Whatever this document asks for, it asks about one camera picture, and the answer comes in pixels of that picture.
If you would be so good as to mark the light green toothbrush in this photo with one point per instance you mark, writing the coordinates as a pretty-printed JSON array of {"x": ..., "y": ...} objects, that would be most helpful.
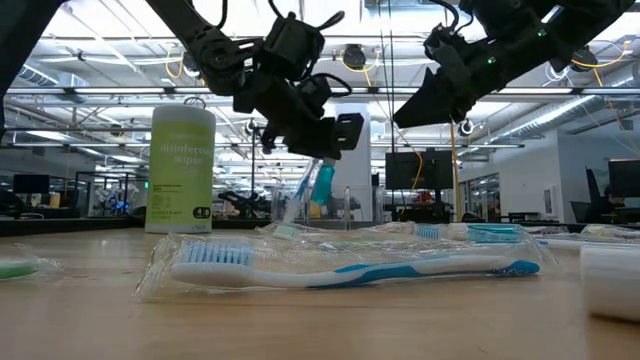
[{"x": 17, "y": 270}]

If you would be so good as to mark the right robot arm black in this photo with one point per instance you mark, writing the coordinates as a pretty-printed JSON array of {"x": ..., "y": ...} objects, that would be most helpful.
[{"x": 550, "y": 30}]

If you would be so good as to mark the purple toothbrush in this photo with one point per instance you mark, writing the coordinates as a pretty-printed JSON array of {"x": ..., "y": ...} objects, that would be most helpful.
[{"x": 590, "y": 235}]

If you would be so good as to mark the silver ventilation duct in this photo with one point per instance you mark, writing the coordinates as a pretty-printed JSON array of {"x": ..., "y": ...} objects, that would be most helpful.
[{"x": 550, "y": 115}]

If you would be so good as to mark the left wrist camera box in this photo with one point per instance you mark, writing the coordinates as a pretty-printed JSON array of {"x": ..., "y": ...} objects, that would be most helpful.
[{"x": 295, "y": 45}]

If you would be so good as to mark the white round cup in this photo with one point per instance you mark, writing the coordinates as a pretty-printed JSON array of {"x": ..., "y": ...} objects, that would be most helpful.
[{"x": 180, "y": 170}]

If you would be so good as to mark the clear acrylic organizer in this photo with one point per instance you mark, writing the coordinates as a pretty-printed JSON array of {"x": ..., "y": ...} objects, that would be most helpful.
[{"x": 346, "y": 202}]

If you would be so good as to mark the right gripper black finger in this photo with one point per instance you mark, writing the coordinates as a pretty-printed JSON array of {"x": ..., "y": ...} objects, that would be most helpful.
[{"x": 430, "y": 107}]

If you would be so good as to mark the blue white toothbrush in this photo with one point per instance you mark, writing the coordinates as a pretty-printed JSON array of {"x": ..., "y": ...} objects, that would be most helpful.
[
  {"x": 350, "y": 272},
  {"x": 480, "y": 233},
  {"x": 300, "y": 192}
]

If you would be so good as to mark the black office chair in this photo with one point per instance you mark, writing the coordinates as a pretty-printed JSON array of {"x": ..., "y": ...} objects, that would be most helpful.
[{"x": 585, "y": 200}]

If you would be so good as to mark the white pillar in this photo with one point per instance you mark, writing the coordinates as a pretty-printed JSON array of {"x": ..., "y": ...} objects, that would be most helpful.
[{"x": 357, "y": 180}]

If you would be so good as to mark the black monitor on stand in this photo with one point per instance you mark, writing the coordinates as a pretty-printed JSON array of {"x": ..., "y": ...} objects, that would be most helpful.
[{"x": 419, "y": 170}]

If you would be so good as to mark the person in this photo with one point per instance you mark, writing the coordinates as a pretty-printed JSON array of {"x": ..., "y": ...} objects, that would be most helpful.
[{"x": 607, "y": 200}]

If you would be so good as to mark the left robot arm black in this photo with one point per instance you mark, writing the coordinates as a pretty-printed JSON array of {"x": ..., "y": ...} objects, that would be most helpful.
[{"x": 200, "y": 35}]

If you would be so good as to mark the black background robot arm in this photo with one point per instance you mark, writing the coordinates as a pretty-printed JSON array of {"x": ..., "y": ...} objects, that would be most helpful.
[{"x": 245, "y": 202}]

